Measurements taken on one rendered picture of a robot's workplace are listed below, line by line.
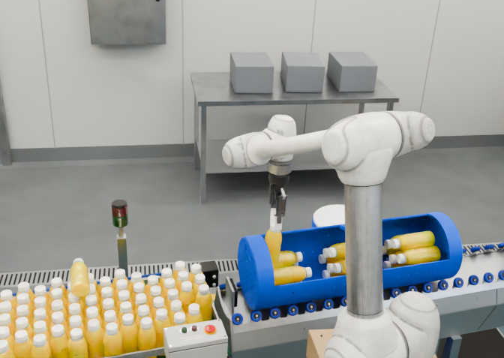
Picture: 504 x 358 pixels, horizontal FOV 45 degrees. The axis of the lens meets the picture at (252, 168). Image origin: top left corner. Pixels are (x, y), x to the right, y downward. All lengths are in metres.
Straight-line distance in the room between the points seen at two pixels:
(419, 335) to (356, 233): 0.39
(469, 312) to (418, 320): 1.04
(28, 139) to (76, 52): 0.92
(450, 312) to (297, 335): 0.70
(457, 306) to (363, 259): 1.20
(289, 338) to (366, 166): 1.10
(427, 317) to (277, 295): 0.67
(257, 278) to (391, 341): 0.67
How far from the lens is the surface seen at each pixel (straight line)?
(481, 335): 3.88
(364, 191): 1.62
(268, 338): 2.48
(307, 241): 2.60
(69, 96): 5.60
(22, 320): 2.31
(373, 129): 1.58
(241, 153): 2.00
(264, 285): 2.30
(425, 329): 1.89
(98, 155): 5.77
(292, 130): 2.12
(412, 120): 1.68
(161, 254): 4.45
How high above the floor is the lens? 2.52
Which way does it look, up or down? 27 degrees down
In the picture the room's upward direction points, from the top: 3 degrees clockwise
